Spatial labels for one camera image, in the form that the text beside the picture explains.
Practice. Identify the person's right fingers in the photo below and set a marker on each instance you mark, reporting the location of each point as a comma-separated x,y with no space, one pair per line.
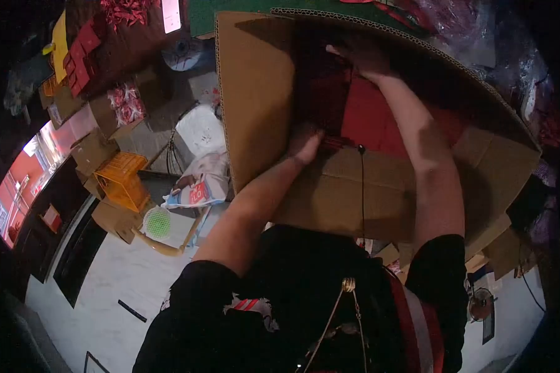
360,45

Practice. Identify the round grey fan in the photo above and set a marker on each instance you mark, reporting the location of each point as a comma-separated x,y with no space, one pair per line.
182,53

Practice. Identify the round green mesh swatter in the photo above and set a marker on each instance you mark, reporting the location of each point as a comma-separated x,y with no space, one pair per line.
157,223

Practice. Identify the white lit phone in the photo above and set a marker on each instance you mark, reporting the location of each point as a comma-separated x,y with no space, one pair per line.
171,15

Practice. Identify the person's left fingers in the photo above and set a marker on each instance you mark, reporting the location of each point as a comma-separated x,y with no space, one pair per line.
297,131

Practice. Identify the green mat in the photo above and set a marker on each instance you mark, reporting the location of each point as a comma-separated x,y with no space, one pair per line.
242,6

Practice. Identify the small standing fan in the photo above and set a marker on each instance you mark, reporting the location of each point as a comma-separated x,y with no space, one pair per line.
480,304

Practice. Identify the bright window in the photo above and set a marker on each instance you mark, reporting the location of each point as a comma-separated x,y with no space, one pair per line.
28,182

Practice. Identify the yellow wooden frame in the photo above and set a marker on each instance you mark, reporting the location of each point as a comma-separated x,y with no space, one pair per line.
172,247

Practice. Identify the layer of bright red packets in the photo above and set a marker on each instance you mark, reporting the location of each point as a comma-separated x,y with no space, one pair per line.
368,116

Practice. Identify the person's body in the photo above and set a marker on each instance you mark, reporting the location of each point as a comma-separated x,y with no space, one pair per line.
303,303

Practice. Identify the black strip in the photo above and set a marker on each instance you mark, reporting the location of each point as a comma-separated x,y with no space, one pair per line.
132,311

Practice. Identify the person's right hand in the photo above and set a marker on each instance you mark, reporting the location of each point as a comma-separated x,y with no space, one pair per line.
366,58

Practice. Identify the person's left thumb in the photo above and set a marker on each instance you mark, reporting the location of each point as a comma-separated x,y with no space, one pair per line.
315,145

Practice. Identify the black cabinet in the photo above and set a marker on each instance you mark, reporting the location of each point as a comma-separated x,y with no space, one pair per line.
60,233

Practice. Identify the brown table with red goods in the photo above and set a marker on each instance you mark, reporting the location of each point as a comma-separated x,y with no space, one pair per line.
116,51

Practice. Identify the open carton of red ornaments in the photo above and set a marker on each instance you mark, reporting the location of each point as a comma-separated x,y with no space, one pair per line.
121,109

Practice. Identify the dark red packet bundle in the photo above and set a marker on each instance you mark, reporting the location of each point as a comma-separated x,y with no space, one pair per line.
319,98

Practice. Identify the clear bags of red goods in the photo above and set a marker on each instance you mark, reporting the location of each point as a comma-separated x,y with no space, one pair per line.
504,60

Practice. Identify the printed bag with red label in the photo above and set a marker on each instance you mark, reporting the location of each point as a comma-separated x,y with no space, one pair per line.
200,186

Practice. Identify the person's right thumb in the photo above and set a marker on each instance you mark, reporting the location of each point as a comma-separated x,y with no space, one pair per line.
334,49

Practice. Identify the person's left hand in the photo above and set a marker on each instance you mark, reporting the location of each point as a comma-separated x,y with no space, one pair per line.
303,142

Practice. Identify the small brown cardboard box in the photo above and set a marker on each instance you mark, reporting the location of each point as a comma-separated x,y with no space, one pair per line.
115,219
92,151

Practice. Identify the white plastic bag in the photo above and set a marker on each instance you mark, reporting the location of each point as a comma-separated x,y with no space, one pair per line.
200,130

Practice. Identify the large brown cardboard box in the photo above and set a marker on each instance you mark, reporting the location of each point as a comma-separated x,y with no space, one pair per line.
261,102

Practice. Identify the orange plastic crate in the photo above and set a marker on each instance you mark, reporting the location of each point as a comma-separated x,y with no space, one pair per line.
121,179

